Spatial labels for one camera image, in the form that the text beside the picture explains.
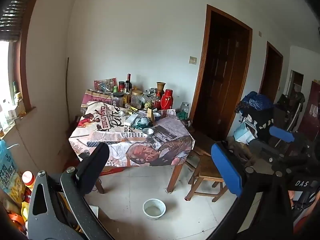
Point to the red tin can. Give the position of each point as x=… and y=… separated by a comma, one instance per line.
x=121, y=86

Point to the dark red cabinet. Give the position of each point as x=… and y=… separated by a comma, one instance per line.
x=312, y=111

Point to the aluminium foil ball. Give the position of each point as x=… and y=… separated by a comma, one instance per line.
x=143, y=122

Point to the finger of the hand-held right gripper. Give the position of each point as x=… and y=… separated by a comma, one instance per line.
x=260, y=148
x=281, y=133

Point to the wooden stool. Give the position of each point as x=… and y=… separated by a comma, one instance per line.
x=205, y=173

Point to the red sauce bottle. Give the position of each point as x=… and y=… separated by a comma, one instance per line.
x=157, y=102

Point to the blue printed bag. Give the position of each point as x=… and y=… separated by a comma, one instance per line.
x=7, y=167

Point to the window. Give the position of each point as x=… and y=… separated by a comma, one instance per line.
x=6, y=87

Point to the light blue face masks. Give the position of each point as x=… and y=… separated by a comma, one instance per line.
x=243, y=133

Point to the pink and brown paper bag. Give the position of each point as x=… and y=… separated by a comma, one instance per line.
x=96, y=97

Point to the red-capped wine bottle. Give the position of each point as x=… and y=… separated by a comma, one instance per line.
x=128, y=85

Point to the brown ceramic vase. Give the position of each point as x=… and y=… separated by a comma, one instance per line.
x=160, y=87

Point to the green-capped bottle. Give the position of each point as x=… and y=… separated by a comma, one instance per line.
x=115, y=89

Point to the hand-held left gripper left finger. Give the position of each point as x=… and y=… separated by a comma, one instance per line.
x=93, y=170

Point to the beige light switch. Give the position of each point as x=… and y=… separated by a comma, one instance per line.
x=192, y=60

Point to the thin wooden stick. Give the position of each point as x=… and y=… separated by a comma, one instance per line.
x=67, y=87

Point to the green custard apple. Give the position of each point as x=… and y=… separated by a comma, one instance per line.
x=148, y=104

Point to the blue patterned cloth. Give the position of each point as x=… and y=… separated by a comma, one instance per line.
x=255, y=101

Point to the red thermos flask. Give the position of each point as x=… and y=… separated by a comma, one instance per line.
x=167, y=99

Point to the red-capped yellow bottle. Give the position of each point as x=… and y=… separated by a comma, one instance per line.
x=28, y=178

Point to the gold-lidded plastic jar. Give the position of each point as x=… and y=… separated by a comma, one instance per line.
x=136, y=99

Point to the wooden table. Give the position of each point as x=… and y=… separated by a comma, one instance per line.
x=175, y=175

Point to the red snack bag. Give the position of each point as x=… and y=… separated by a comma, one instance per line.
x=106, y=84

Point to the clear glass jar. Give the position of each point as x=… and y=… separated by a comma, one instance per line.
x=185, y=107

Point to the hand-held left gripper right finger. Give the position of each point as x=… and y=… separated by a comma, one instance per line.
x=226, y=170

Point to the metal bowl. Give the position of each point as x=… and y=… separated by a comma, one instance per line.
x=148, y=131

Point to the narrow dark wooden door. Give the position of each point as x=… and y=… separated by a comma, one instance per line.
x=271, y=71

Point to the black-lidded plastic jar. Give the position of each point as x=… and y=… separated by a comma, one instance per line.
x=117, y=100

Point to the black bag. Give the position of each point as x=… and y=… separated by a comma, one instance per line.
x=260, y=120

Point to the window blind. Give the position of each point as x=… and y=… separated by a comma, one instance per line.
x=13, y=12

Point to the white bowl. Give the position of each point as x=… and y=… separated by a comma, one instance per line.
x=154, y=208

